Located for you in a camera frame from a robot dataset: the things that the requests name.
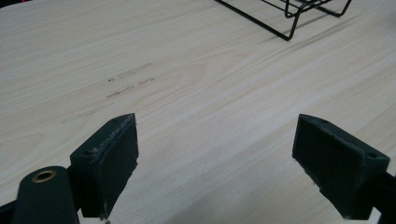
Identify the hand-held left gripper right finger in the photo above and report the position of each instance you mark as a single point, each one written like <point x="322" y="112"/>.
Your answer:
<point x="336" y="168"/>

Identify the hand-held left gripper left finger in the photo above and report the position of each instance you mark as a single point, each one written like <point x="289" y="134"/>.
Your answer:
<point x="106" y="168"/>

